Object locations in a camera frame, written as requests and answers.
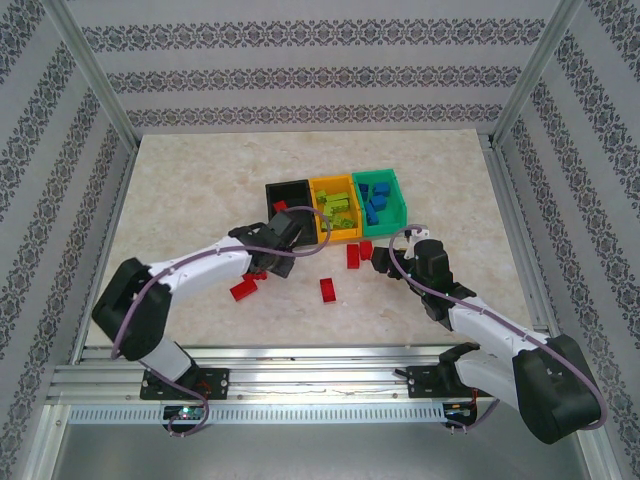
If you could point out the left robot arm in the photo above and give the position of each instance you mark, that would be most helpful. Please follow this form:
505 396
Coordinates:
200 262

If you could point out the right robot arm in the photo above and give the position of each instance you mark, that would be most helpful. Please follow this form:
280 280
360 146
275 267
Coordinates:
550 395

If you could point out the small circuit board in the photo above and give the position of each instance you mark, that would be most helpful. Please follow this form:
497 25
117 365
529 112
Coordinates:
185 412
460 410

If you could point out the green lego brick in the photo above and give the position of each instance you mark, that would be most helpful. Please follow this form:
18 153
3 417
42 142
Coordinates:
323 195
337 205
346 221
341 196
325 226

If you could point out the aluminium frame post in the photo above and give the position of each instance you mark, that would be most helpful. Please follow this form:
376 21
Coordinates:
90 70
537 70

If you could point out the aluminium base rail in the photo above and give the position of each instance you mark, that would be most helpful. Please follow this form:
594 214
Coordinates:
320 375

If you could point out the grey metal base panel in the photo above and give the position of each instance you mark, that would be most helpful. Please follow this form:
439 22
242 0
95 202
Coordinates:
320 452

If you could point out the blue lego brick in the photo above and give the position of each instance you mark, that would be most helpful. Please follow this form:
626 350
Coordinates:
382 189
378 202
364 190
372 217

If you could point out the yellow plastic bin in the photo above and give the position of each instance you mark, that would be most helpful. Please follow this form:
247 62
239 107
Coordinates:
346 234

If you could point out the aluminium side rail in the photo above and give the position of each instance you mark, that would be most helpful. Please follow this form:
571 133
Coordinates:
520 240
109 240

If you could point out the black plastic bin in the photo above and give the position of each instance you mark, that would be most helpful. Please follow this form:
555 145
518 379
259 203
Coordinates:
290 192

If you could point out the red lego brick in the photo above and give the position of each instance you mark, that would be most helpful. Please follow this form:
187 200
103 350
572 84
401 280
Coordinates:
328 291
366 249
353 256
243 289
280 205
251 277

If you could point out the green plastic bin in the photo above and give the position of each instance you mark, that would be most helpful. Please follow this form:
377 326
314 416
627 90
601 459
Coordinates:
385 227

